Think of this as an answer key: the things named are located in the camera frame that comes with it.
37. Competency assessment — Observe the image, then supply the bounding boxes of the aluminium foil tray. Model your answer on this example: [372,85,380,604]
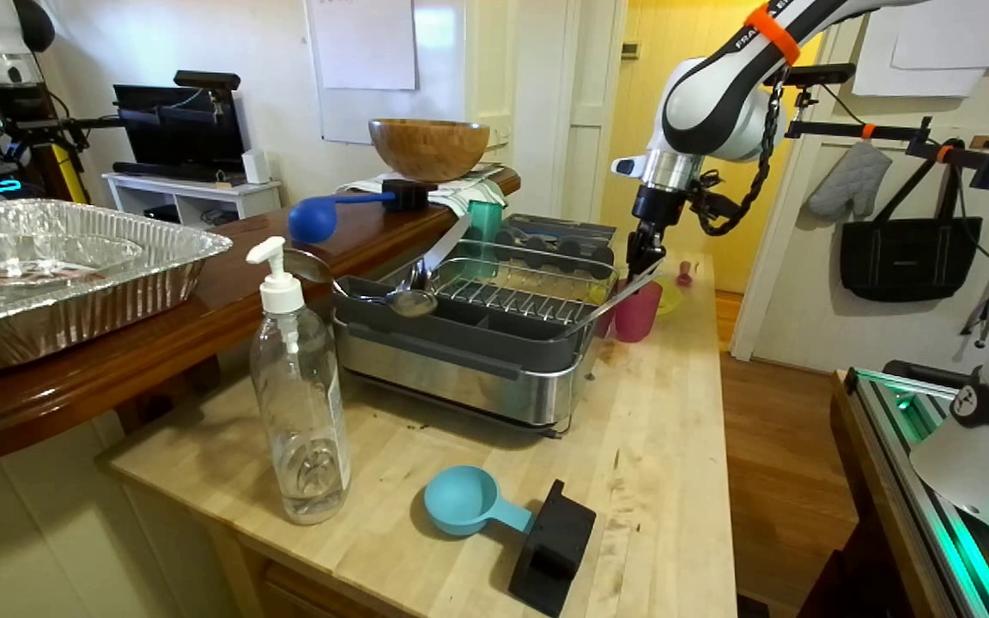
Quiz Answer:
[0,195,237,379]

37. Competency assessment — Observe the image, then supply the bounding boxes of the silver robot mount plate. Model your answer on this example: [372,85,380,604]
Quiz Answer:
[908,411,989,555]

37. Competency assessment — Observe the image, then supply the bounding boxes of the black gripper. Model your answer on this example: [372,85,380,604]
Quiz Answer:
[626,184,695,283]

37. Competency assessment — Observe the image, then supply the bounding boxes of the blue measuring scoop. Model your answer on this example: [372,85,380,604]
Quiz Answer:
[420,462,538,544]

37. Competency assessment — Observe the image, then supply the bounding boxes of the green striped cloth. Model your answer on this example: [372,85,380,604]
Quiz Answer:
[423,168,510,217]

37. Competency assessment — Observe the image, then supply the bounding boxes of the black equipment stand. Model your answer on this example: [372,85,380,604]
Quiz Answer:
[0,81,128,203]

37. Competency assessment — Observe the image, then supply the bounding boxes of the grey cutlery tray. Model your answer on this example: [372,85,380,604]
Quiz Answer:
[482,211,623,283]

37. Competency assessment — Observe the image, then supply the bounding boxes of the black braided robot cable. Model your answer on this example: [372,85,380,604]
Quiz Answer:
[688,80,791,241]

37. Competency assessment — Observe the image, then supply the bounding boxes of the teal plastic cup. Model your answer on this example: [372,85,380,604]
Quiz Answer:
[463,195,509,244]

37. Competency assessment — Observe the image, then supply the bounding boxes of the white upper cabinet doors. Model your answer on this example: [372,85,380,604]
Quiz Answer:
[852,0,989,104]

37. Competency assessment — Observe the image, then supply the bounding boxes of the white shelf unit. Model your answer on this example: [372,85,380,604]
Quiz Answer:
[98,168,289,228]

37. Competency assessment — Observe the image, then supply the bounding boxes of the black plastic block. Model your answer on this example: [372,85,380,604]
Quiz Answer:
[506,478,600,618]

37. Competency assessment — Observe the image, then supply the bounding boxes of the black camera on stand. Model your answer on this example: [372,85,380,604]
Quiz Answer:
[783,61,857,90]

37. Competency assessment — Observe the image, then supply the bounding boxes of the stainless steel dish rack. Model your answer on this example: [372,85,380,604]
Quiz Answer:
[326,244,626,441]

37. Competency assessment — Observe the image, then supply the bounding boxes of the white paper sheet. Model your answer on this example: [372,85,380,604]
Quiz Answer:
[304,0,423,96]

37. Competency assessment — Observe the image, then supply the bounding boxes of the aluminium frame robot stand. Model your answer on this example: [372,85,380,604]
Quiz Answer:
[832,362,989,618]

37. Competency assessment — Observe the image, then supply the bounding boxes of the wooden bowl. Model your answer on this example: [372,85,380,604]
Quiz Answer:
[364,113,494,184]

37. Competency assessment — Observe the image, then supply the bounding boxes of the orange cable strap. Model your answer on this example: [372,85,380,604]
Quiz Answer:
[743,5,802,69]

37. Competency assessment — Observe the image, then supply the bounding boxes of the small black stand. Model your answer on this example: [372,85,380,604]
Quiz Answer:
[379,176,435,221]

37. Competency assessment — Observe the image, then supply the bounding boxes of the black clamp rail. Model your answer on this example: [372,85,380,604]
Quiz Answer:
[783,113,989,198]

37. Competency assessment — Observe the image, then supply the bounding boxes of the silver utensil handle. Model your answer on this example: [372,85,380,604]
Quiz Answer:
[565,269,663,341]

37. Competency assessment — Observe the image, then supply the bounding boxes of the black hanging bag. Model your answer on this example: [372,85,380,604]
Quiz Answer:
[839,145,985,304]

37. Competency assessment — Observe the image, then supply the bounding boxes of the grey oven mitt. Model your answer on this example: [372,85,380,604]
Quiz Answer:
[799,136,897,228]

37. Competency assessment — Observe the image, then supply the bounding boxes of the clear soap dispenser bottle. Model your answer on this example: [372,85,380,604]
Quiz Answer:
[243,235,355,529]

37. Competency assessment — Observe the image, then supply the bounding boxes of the purple plastic cup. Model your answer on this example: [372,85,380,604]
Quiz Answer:
[612,277,665,346]

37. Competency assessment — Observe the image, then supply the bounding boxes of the black monitor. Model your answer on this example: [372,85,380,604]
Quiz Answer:
[111,69,255,184]

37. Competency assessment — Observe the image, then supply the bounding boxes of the brown wooden counter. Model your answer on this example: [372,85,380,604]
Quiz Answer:
[0,165,525,478]

